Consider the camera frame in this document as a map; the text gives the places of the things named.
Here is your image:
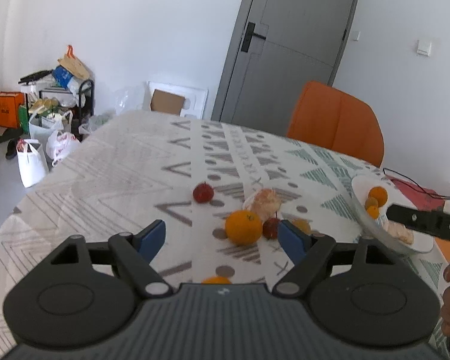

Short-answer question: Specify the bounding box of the black cable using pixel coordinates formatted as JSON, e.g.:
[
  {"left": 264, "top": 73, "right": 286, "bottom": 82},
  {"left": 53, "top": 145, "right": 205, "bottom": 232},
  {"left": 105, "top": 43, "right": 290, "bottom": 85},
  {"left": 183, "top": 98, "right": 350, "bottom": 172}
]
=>
[{"left": 382, "top": 166, "right": 450, "bottom": 203}]

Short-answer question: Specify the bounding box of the white ceramic bowl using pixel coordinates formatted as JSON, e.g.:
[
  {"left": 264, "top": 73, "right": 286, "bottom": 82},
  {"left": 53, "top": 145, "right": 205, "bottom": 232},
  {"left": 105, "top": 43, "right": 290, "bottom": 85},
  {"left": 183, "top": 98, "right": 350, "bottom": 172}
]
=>
[{"left": 351, "top": 175, "right": 434, "bottom": 255}]

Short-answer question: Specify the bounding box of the red plum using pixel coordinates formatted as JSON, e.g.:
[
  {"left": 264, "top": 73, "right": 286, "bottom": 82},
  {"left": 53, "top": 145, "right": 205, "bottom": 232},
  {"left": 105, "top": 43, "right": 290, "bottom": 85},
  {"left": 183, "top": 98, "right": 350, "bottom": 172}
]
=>
[
  {"left": 262, "top": 217, "right": 280, "bottom": 240},
  {"left": 193, "top": 182, "right": 215, "bottom": 204}
]

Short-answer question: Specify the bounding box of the black door handle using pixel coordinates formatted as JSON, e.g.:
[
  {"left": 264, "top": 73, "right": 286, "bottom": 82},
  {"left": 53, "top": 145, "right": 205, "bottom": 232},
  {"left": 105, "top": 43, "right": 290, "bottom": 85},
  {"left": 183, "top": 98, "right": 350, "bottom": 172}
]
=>
[{"left": 241, "top": 21, "right": 266, "bottom": 53}]

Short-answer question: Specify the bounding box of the orange chair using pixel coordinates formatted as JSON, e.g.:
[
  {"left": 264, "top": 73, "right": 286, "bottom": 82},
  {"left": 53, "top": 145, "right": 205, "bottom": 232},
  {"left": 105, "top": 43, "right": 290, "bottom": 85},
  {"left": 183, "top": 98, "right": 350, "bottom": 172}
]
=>
[{"left": 287, "top": 81, "right": 385, "bottom": 167}]

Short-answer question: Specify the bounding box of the white light switch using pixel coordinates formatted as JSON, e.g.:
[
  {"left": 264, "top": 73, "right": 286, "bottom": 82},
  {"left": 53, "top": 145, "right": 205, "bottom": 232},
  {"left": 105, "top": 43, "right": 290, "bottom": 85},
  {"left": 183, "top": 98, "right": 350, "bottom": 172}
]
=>
[{"left": 416, "top": 39, "right": 433, "bottom": 57}]

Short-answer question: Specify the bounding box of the white red plastic bag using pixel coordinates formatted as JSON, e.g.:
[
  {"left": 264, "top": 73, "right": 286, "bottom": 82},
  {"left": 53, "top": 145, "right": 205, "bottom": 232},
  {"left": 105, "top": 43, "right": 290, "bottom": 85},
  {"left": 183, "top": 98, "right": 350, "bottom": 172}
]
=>
[{"left": 45, "top": 130, "right": 81, "bottom": 167}]

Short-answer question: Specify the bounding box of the patterned white tablecloth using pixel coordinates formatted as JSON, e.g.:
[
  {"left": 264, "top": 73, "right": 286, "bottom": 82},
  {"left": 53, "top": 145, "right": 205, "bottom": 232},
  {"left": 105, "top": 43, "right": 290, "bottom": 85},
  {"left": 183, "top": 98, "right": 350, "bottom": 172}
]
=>
[{"left": 0, "top": 109, "right": 450, "bottom": 360}]

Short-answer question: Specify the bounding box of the black shelf rack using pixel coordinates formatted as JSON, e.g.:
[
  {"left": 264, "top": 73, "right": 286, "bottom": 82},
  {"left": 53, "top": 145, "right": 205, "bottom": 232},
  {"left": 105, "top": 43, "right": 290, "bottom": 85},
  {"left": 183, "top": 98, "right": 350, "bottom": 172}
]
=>
[{"left": 18, "top": 67, "right": 95, "bottom": 144}]

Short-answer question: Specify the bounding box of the small tangerine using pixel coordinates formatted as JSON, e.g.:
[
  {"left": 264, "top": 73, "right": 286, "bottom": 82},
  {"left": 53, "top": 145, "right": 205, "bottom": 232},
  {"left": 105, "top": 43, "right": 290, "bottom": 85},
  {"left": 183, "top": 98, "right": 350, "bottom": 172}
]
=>
[
  {"left": 201, "top": 275, "right": 232, "bottom": 284},
  {"left": 365, "top": 205, "right": 380, "bottom": 220}
]

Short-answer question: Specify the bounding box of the white foam packaging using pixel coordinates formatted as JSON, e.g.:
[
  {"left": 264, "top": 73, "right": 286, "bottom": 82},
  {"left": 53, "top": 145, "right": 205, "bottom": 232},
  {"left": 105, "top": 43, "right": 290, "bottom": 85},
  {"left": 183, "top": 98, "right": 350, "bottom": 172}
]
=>
[{"left": 148, "top": 81, "right": 208, "bottom": 119}]

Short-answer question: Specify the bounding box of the brown cardboard piece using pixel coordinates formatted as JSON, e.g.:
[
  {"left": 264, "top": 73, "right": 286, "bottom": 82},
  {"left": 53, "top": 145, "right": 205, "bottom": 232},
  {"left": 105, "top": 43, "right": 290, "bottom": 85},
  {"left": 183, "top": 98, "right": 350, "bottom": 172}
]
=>
[{"left": 150, "top": 89, "right": 185, "bottom": 116}]

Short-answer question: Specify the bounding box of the peeled pomelo segment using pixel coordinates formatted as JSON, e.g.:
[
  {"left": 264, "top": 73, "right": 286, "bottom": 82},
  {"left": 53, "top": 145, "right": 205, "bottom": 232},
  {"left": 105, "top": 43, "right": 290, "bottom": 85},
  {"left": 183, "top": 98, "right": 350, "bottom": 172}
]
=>
[
  {"left": 244, "top": 189, "right": 282, "bottom": 222},
  {"left": 382, "top": 220, "right": 415, "bottom": 245}
]

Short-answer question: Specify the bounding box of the orange box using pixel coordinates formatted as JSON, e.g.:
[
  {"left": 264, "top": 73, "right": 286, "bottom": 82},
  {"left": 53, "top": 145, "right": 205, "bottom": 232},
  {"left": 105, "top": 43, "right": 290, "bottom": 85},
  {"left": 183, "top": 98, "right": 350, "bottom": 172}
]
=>
[{"left": 0, "top": 92, "right": 25, "bottom": 128}]

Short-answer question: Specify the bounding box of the clear plastic bag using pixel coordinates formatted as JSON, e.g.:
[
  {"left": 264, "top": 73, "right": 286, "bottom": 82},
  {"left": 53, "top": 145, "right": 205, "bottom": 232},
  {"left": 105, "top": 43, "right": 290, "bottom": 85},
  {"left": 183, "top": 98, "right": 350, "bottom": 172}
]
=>
[{"left": 113, "top": 84, "right": 145, "bottom": 116}]

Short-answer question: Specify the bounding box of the grey door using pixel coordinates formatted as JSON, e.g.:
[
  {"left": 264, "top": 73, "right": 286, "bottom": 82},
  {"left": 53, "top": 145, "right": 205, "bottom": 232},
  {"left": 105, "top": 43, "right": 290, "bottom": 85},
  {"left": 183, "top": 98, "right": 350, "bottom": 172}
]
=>
[{"left": 211, "top": 0, "right": 358, "bottom": 136}]

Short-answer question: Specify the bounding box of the white paper bag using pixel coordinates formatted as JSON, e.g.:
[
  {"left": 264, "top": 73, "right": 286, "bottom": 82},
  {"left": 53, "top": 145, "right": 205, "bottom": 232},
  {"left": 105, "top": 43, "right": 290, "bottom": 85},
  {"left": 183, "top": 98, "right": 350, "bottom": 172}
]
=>
[{"left": 16, "top": 139, "right": 49, "bottom": 189}]

